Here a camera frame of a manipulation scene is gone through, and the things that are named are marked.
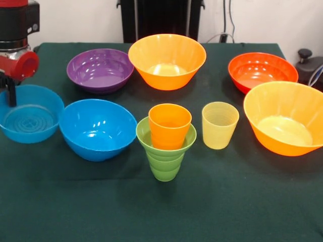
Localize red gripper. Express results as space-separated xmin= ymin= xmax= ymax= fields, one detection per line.
xmin=0 ymin=50 xmax=40 ymax=107

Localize shallow translucent blue bowl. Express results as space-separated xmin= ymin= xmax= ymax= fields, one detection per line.
xmin=0 ymin=84 xmax=65 ymax=145

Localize round blue plastic bowl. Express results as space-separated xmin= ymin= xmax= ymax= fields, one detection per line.
xmin=59 ymin=99 xmax=138 ymax=162

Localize green plastic bowl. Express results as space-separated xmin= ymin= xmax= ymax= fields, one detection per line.
xmin=135 ymin=116 xmax=197 ymax=158

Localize orange plastic cup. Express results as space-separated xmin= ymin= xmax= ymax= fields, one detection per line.
xmin=148 ymin=103 xmax=192 ymax=150

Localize green plastic cup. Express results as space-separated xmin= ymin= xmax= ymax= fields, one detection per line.
xmin=147 ymin=148 xmax=186 ymax=183

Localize purple plastic bowl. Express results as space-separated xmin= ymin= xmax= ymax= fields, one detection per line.
xmin=66 ymin=48 xmax=135 ymax=95

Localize large orange plastic bowl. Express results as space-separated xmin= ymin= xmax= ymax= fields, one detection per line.
xmin=128 ymin=34 xmax=207 ymax=91
xmin=243 ymin=81 xmax=323 ymax=157

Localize yellow plastic cup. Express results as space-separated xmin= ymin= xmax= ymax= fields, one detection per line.
xmin=201 ymin=101 xmax=240 ymax=150

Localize dark green tablecloth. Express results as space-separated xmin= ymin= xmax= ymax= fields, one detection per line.
xmin=0 ymin=42 xmax=323 ymax=242

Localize red plastic bowl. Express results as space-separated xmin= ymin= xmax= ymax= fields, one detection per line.
xmin=228 ymin=52 xmax=299 ymax=95

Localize black chair with knob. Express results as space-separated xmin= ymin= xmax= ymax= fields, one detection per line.
xmin=295 ymin=48 xmax=323 ymax=92

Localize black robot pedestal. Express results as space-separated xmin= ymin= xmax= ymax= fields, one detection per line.
xmin=117 ymin=0 xmax=205 ymax=43

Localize black wall cable with plug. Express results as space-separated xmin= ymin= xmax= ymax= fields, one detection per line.
xmin=220 ymin=0 xmax=228 ymax=43

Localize thin black wall cable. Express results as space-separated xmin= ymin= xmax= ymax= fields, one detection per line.
xmin=228 ymin=0 xmax=236 ymax=35

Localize white blue cable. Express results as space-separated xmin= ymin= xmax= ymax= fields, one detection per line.
xmin=308 ymin=64 xmax=323 ymax=87

